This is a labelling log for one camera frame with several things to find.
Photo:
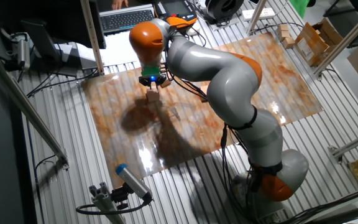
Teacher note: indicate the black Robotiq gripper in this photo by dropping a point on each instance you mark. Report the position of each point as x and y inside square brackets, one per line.
[153, 79]

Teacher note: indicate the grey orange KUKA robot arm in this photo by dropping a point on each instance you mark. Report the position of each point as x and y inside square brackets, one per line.
[235, 90]

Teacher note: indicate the person hand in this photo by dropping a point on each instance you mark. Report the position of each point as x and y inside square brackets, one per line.
[119, 3]

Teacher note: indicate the white paper sheet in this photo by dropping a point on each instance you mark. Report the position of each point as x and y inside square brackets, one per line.
[117, 43]
[118, 59]

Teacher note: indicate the orange marble pattern mat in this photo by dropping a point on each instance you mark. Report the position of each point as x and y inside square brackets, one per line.
[166, 137]

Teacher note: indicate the white computer mouse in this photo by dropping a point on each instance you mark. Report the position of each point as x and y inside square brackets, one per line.
[195, 30]

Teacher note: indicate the black computer keyboard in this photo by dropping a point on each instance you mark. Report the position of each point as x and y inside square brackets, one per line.
[124, 20]

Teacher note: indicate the orange black teach pendant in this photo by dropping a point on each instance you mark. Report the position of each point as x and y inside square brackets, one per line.
[179, 11]

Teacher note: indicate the black round spool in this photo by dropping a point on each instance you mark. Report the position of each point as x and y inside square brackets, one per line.
[216, 7]

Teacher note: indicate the black computer monitor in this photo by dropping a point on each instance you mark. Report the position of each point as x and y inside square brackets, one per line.
[57, 18]

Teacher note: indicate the grey monitor stand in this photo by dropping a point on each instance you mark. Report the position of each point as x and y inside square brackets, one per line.
[40, 37]

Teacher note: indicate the white power strip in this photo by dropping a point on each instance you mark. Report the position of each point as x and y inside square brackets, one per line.
[267, 13]

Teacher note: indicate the spare wooden block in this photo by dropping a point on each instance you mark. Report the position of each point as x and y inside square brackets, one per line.
[288, 43]
[283, 31]

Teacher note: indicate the green cloth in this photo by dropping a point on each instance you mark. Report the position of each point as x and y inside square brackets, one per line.
[298, 6]

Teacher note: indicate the brown cardboard box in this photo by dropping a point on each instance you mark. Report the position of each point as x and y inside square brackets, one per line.
[314, 43]

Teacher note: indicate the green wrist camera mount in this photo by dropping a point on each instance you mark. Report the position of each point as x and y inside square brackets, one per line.
[151, 70]

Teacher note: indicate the beige upright frame post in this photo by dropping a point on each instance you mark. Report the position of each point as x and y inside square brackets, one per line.
[92, 37]

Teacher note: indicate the silver camera with blue cap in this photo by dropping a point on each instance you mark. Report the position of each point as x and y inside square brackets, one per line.
[132, 182]

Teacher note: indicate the aluminium upright post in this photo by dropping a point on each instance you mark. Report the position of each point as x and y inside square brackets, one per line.
[256, 15]

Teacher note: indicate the aluminium profile camera mount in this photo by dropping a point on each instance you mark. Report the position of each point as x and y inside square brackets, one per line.
[104, 202]

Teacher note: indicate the long aluminium frame rail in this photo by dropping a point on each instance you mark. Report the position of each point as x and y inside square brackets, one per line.
[20, 99]

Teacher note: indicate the aluminium frame beam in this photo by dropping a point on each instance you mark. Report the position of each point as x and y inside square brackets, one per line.
[346, 40]
[353, 143]

